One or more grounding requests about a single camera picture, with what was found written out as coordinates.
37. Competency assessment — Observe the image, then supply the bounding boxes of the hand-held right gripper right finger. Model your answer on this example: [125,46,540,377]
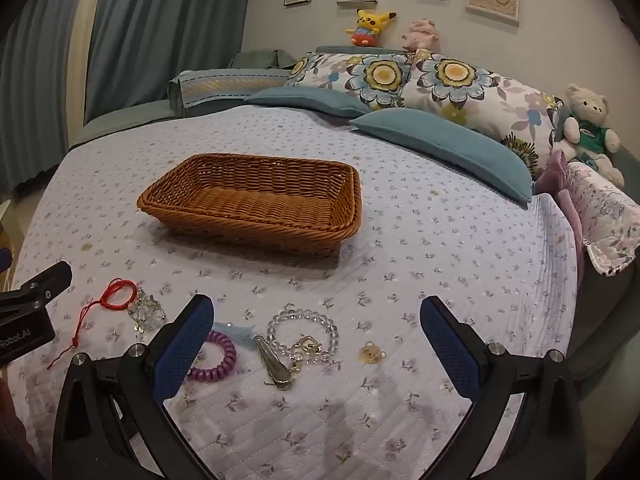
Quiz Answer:
[419,295,598,480]

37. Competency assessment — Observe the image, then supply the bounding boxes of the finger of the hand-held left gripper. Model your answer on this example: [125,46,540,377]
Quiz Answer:
[0,260,73,313]

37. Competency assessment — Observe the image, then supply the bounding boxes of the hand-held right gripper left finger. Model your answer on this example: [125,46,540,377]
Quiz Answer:
[52,294,221,480]

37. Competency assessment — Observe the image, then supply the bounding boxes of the purple spiral hair tie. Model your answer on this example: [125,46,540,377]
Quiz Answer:
[186,329,238,383]

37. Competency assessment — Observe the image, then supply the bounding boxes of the clear crystal bead jewelry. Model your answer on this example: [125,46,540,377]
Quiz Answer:
[127,287,168,333]

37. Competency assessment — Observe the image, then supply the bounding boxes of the red string bracelet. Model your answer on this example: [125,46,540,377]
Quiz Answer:
[47,278,138,371]

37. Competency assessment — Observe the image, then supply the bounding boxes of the small gold ring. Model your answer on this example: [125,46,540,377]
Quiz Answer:
[285,335,323,376]

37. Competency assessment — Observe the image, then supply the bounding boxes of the brown wicker basket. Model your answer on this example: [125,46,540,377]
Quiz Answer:
[136,153,362,259]

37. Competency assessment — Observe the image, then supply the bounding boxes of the blue dolphin hair clip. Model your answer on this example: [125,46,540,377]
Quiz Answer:
[215,322,256,353]

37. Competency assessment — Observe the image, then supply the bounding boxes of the silver snap hair clip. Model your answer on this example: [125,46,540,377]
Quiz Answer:
[252,334,296,392]

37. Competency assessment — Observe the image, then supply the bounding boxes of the lilac floral quilted bedspread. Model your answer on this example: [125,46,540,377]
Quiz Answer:
[10,102,581,480]

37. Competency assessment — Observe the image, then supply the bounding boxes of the green bed sheet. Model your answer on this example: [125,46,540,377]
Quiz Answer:
[70,100,176,148]

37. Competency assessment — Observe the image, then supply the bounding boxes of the folded white floral quilt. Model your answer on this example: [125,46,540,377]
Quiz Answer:
[565,160,640,278]

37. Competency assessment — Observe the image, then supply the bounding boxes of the blue pillow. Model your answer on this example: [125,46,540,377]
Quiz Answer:
[348,108,533,204]
[243,86,373,118]

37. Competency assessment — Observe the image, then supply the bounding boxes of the floral print pillow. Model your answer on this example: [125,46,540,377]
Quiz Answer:
[402,50,566,181]
[287,51,416,111]

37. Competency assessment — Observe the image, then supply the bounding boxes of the folded teal striped blanket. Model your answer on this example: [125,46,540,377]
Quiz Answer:
[167,69,301,118]

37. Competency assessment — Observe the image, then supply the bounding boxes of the cream teddy bear green shirt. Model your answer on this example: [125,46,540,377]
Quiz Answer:
[552,83,626,188]

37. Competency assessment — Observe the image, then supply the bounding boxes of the blue curtain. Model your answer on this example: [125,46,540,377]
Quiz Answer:
[0,0,256,196]

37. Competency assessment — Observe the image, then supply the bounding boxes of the green cloth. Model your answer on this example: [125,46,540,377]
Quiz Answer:
[227,49,301,71]

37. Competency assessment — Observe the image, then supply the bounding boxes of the pink plush toy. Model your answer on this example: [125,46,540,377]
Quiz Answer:
[401,19,441,53]

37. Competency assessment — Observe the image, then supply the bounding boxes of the yellow plush toy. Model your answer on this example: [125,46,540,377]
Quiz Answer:
[346,8,397,47]

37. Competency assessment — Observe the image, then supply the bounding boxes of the clear bead bracelet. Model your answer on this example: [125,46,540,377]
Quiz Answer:
[266,310,340,363]

